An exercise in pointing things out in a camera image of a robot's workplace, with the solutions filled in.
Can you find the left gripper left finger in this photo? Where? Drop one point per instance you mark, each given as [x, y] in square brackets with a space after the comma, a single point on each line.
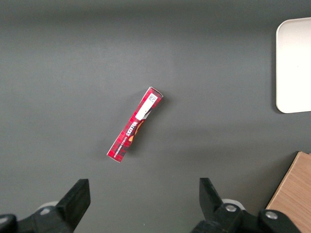
[73, 204]

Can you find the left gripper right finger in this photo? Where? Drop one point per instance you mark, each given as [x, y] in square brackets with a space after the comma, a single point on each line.
[211, 201]

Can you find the oak wooden drawer cabinet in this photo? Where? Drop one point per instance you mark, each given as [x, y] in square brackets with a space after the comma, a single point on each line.
[295, 194]

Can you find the red tartan cookie box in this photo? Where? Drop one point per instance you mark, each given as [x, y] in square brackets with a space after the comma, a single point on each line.
[136, 123]

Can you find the beige plastic tray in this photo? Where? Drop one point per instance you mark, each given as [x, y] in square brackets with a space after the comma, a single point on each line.
[295, 65]

